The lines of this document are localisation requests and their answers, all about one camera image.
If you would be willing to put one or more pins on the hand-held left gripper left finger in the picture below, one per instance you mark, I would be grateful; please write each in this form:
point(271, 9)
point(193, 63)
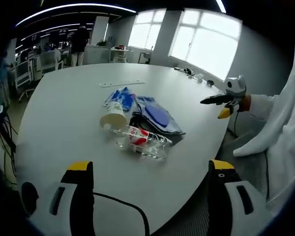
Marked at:
point(72, 196)

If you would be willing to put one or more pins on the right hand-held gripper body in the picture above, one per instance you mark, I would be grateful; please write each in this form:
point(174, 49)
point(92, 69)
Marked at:
point(234, 86)

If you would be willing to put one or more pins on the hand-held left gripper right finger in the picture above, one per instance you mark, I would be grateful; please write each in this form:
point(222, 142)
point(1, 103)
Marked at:
point(223, 196)

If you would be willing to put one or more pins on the blue plastic bag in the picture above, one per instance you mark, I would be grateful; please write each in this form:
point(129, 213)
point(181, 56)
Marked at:
point(159, 118)

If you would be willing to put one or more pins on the clear bottle with red label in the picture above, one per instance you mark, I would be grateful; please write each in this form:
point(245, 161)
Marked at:
point(140, 141)

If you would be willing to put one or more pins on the white paper cup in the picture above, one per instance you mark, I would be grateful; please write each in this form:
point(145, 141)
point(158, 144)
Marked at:
point(114, 115)

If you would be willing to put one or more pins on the blue and white packet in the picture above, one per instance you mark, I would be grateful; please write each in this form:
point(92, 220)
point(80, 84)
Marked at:
point(121, 97)

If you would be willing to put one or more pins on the white strip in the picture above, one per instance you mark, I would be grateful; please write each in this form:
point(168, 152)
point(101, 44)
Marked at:
point(123, 83)

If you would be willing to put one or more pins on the white tabletop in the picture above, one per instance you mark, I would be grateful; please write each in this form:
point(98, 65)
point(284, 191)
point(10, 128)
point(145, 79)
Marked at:
point(68, 118)

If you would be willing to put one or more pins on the person's right hand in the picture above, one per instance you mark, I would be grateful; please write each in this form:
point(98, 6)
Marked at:
point(245, 103)

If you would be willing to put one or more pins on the small black item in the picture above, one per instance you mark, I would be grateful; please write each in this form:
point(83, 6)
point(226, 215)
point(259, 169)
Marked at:
point(210, 82)

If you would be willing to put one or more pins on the black headset item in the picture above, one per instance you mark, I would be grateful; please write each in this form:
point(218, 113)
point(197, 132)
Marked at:
point(188, 71)

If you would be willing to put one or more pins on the wide window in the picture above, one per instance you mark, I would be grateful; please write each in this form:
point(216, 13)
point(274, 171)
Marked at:
point(206, 41)

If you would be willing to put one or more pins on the person in white coat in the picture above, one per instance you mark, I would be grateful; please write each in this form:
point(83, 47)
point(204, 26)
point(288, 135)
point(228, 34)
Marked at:
point(285, 137)

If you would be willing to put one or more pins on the short ceiling light strip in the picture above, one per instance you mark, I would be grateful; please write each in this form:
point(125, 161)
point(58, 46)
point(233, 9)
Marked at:
point(221, 5)

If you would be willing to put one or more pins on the narrow window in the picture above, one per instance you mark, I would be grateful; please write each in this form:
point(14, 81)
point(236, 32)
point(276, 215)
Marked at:
point(147, 28)

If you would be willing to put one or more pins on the white chair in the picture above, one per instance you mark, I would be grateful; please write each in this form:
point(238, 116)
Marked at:
point(123, 56)

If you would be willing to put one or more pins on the green potted plant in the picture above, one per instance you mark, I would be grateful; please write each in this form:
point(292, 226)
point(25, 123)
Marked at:
point(102, 43)

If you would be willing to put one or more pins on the white cabinet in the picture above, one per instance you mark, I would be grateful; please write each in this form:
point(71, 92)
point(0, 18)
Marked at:
point(97, 54)

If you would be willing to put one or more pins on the white shelf cart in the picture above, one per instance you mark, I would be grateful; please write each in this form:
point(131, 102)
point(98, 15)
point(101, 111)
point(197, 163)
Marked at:
point(27, 72)

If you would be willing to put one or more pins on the long ceiling light strip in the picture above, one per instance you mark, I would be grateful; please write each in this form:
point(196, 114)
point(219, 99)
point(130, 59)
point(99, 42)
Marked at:
point(73, 9)

